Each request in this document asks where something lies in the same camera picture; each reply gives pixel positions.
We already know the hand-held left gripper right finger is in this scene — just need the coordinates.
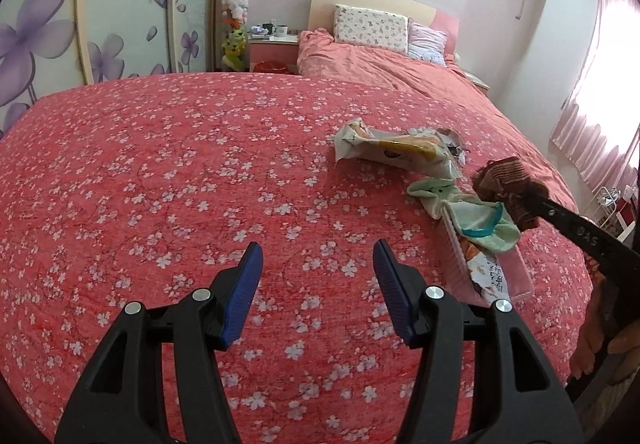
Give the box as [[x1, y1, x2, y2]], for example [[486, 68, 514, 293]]
[[372, 239, 586, 444]]

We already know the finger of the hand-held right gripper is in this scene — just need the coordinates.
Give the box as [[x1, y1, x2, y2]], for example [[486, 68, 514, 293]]
[[525, 186, 640, 275]]

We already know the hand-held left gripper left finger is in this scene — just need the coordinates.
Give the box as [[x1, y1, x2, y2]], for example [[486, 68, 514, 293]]
[[54, 241, 264, 444]]

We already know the pink plastic tray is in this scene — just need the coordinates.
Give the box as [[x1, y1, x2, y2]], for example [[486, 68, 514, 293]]
[[442, 214, 533, 307]]

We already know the pale sock with blue trim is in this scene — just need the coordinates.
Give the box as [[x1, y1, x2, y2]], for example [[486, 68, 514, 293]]
[[450, 201, 521, 255]]

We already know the printed paper wrapper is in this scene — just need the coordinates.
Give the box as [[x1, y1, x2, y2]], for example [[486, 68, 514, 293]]
[[460, 236, 512, 305]]

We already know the brown striped sock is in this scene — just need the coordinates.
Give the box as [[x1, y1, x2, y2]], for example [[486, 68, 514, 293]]
[[471, 156, 548, 231]]

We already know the orange plastic laundry basket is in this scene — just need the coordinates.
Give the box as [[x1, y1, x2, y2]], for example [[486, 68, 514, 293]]
[[570, 251, 640, 382]]

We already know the pale green sock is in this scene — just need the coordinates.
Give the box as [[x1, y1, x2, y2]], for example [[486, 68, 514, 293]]
[[406, 178, 463, 219]]

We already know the white snack wrapper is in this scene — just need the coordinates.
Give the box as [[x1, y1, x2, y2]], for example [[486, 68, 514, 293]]
[[333, 120, 468, 179]]

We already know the red floral tablecloth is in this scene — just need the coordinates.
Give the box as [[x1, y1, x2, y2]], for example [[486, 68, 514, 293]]
[[0, 71, 601, 444]]

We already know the pink curtain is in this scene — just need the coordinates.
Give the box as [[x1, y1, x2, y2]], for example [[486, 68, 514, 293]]
[[550, 0, 640, 195]]

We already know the pink nightstand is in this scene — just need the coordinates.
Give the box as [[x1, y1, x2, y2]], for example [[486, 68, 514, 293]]
[[248, 31, 301, 73], [462, 68, 491, 97]]

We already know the pink striped pillow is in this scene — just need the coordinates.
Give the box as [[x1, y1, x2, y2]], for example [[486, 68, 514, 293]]
[[407, 20, 449, 67]]

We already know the white floral pillow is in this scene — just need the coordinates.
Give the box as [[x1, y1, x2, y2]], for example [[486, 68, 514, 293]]
[[333, 4, 410, 55]]

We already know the clear tube of plush toys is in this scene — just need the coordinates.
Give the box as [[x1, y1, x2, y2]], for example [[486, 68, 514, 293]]
[[220, 0, 252, 72]]

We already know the wardrobe with purple flowers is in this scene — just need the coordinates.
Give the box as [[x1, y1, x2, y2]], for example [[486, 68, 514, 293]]
[[0, 0, 223, 139]]

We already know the white wire cart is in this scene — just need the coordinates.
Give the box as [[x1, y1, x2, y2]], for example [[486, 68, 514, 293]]
[[595, 186, 622, 225]]

